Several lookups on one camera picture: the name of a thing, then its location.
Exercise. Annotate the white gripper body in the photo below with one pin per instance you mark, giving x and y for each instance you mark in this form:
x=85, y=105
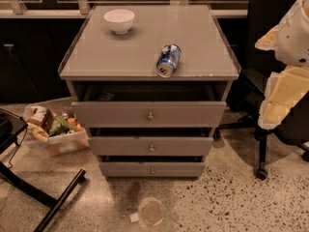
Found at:
x=294, y=38

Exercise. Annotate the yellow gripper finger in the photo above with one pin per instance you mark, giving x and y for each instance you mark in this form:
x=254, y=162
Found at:
x=268, y=41
x=271, y=115

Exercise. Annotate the grey bottom drawer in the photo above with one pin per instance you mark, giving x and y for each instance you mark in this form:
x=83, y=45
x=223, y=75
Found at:
x=151, y=167

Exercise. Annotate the grey drawer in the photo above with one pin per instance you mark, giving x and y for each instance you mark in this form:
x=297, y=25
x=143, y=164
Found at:
x=151, y=167
x=151, y=142
x=149, y=105

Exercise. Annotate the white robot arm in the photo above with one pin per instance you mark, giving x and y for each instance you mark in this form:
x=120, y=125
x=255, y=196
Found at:
x=289, y=40

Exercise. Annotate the grey drawer cabinet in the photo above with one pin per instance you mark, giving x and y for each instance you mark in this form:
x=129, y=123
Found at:
x=99, y=55

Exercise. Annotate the dark item in top drawer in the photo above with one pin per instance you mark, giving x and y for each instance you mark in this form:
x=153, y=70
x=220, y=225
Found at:
x=105, y=97

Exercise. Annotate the grey middle drawer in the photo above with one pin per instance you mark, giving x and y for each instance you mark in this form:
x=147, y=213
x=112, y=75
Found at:
x=151, y=142

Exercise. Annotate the grey top drawer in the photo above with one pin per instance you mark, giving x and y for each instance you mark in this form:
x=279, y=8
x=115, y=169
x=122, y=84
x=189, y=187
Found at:
x=149, y=105

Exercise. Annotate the black office chair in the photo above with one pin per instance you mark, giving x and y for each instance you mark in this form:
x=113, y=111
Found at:
x=248, y=91

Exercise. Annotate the blue soda can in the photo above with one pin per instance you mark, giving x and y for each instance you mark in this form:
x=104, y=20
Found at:
x=168, y=60

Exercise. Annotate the white ceramic bowl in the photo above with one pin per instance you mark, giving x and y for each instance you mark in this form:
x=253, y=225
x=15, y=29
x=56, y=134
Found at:
x=119, y=21

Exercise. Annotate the round floor cover plate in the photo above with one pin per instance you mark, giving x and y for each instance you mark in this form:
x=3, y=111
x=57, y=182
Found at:
x=151, y=212

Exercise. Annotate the small white paper scrap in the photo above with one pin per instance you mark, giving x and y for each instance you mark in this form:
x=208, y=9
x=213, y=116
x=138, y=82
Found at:
x=134, y=217

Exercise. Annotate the green snack bag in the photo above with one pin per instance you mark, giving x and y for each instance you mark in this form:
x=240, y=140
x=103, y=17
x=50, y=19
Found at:
x=59, y=125

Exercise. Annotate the clear plastic snack bin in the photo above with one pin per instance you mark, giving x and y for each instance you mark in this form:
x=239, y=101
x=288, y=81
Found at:
x=61, y=143

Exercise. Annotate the chip bag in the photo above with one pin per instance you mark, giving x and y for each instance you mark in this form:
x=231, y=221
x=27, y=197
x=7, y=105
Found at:
x=38, y=122

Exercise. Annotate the black metal stand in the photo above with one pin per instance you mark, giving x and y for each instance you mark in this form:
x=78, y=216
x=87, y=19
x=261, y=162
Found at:
x=11, y=126

